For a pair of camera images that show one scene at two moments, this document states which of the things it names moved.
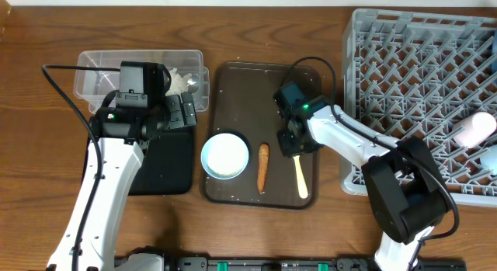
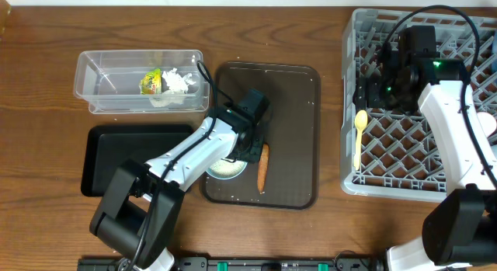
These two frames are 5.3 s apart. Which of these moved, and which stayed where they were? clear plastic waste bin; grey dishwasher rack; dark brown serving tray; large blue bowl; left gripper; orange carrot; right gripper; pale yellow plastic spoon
Moved: left gripper; right gripper; pale yellow plastic spoon
Stayed: large blue bowl; dark brown serving tray; grey dishwasher rack; orange carrot; clear plastic waste bin
